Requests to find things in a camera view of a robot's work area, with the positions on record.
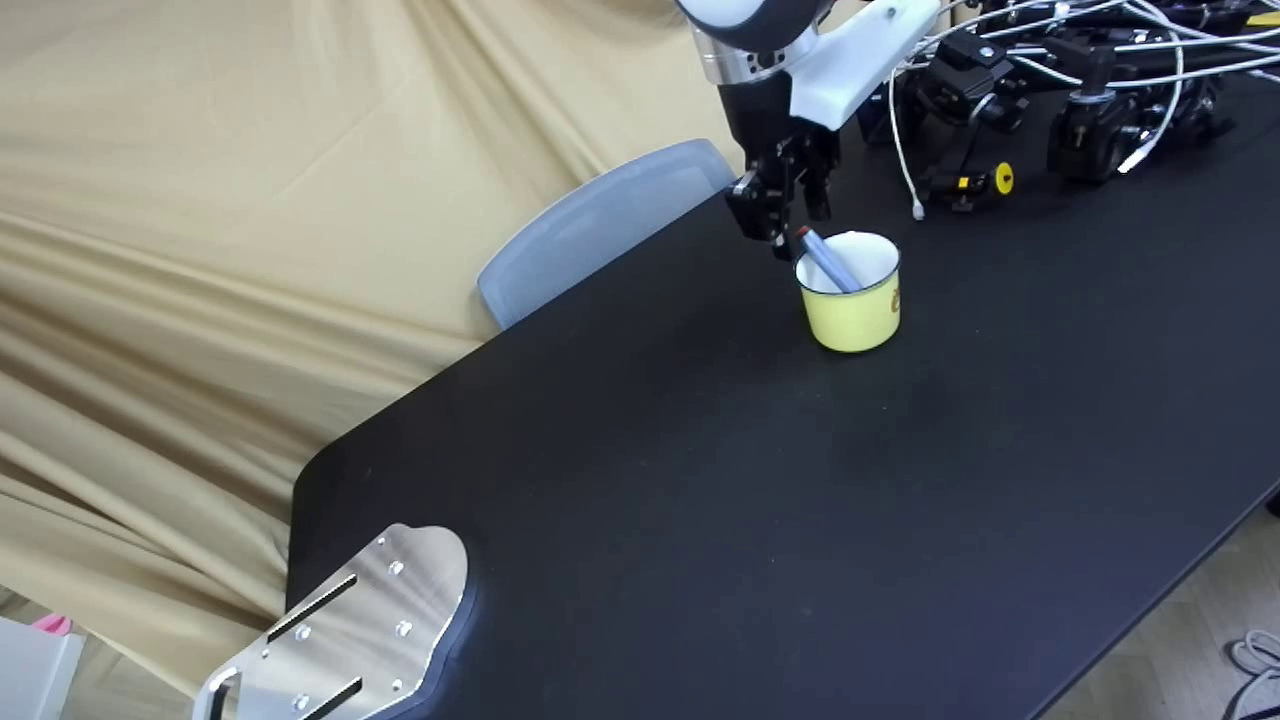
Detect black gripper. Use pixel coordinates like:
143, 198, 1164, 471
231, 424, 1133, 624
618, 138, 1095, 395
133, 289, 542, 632
714, 77, 846, 265

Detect blue marker with red cap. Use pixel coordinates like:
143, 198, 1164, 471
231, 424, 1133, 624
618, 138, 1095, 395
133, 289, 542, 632
794, 229, 864, 298

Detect yellow enamel mug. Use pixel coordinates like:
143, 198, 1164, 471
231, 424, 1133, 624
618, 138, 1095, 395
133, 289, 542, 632
791, 229, 908, 360

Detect beige cloth backdrop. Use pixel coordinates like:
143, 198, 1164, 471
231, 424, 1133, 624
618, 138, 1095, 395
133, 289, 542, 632
0, 0, 924, 701

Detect silver metal plate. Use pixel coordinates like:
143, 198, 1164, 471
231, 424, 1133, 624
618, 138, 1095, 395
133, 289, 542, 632
188, 522, 470, 720

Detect grey floor slipper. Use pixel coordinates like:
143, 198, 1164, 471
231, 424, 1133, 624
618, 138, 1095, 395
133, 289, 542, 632
1222, 627, 1280, 720

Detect white box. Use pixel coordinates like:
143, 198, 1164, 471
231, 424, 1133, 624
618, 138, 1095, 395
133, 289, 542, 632
0, 613, 88, 720

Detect black cables and equipment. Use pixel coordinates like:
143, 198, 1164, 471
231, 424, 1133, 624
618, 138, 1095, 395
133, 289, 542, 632
883, 0, 1280, 223

